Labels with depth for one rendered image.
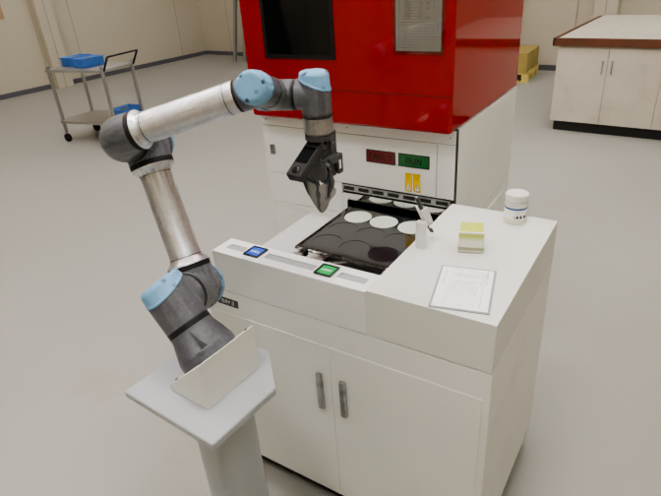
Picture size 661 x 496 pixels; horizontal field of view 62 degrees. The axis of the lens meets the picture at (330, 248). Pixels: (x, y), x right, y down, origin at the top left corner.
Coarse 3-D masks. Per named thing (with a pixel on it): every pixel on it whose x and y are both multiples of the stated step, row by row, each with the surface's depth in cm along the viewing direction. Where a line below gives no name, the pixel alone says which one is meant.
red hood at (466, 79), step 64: (256, 0) 191; (320, 0) 177; (384, 0) 166; (448, 0) 156; (512, 0) 201; (256, 64) 203; (320, 64) 188; (384, 64) 175; (448, 64) 164; (512, 64) 217; (448, 128) 173
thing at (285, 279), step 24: (240, 240) 176; (216, 264) 173; (240, 264) 167; (264, 264) 161; (288, 264) 161; (312, 264) 159; (240, 288) 172; (264, 288) 166; (288, 288) 160; (312, 288) 154; (336, 288) 149; (360, 288) 146; (312, 312) 159; (336, 312) 153; (360, 312) 148
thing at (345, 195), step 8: (344, 192) 211; (352, 192) 211; (344, 200) 213; (360, 200) 209; (368, 200) 206; (376, 200) 205; (384, 200) 203; (392, 200) 201; (400, 200) 201; (344, 208) 214; (400, 208) 200; (408, 208) 198; (424, 208) 195; (432, 208) 193; (440, 208) 192
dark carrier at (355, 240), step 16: (352, 208) 208; (336, 224) 196; (352, 224) 195; (368, 224) 194; (320, 240) 186; (336, 240) 185; (352, 240) 184; (368, 240) 183; (384, 240) 182; (400, 240) 182; (352, 256) 174; (368, 256) 174; (384, 256) 173
